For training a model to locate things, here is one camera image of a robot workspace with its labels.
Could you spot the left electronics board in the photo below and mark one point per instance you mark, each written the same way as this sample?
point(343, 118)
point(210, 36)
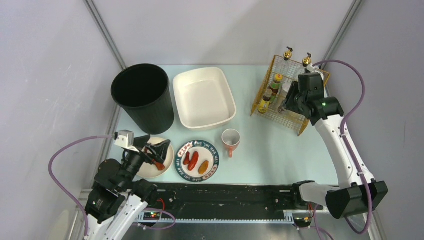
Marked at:
point(151, 216)

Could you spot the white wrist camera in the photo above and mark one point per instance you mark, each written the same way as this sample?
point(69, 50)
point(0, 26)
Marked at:
point(125, 140)
point(312, 69)

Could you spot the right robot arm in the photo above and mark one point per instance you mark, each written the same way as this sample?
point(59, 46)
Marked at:
point(357, 192)

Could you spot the red label sauce bottle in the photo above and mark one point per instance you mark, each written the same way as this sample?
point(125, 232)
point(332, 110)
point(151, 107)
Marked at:
point(275, 86)

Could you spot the large red sausage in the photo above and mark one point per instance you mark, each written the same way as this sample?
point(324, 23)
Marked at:
point(193, 162)

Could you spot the cream plate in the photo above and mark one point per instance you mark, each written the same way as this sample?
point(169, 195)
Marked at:
point(148, 171)

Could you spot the white rectangular tub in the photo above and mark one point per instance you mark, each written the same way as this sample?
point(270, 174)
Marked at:
point(203, 98)

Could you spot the glass oil bottle gold spout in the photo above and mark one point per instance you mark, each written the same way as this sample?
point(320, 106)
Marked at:
point(286, 64)

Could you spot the dark brown small bottle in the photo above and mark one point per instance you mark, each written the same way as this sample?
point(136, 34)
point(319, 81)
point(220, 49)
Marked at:
point(282, 109)

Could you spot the electronics board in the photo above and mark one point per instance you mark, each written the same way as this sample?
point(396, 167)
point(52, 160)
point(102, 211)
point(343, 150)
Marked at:
point(151, 216)
point(302, 222)

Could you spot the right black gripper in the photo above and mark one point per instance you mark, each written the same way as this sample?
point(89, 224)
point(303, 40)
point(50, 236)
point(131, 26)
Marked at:
point(293, 94)

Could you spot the right electronics board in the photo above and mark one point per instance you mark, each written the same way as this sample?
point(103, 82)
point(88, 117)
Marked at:
point(302, 222)

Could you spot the small bottle tan cap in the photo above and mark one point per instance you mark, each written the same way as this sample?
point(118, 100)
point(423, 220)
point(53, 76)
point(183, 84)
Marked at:
point(265, 101)

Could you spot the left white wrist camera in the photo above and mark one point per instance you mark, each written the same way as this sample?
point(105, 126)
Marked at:
point(125, 140)

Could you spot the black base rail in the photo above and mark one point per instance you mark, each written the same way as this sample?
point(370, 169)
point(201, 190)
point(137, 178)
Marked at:
point(223, 202)

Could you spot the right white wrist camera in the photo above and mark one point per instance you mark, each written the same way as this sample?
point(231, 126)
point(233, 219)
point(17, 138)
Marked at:
point(312, 69)

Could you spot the black ribbed trash bin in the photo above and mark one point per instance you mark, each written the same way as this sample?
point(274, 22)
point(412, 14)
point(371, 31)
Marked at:
point(143, 92)

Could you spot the green rimmed patterned plate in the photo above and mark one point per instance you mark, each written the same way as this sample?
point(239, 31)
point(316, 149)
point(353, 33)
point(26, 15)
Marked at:
point(207, 152)

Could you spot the orange sausage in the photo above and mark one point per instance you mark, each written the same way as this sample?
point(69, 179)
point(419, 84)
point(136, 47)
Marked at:
point(203, 167)

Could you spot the brown meat piece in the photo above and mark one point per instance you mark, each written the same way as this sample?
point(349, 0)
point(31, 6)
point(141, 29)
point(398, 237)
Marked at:
point(159, 166)

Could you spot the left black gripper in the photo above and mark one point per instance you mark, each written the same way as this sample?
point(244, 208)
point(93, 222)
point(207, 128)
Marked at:
point(145, 153)

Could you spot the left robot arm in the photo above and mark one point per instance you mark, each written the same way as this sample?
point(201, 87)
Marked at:
point(116, 198)

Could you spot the yellow wire basket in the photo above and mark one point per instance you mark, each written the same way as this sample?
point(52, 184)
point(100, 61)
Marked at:
point(291, 120)

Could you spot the orange ceramic mug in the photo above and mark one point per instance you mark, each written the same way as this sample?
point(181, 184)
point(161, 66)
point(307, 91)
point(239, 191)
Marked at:
point(231, 139)

